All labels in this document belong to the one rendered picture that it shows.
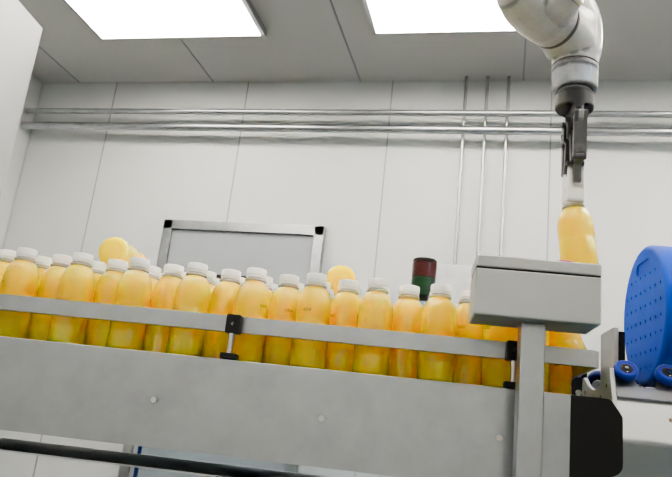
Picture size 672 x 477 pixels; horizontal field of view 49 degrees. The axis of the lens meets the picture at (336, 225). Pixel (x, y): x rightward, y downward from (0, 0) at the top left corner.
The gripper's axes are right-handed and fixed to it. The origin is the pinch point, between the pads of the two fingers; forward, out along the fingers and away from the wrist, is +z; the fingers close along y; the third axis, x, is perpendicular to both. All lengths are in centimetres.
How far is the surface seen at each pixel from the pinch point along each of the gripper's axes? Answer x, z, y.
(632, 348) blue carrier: -17.5, 25.8, 23.8
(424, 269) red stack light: 27, 6, 49
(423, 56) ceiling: 37, -211, 321
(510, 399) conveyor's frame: 11.0, 41.0, -6.3
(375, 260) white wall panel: 59, -72, 360
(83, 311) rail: 90, 33, -4
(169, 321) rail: 73, 33, -4
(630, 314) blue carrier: -17.5, 18.3, 25.1
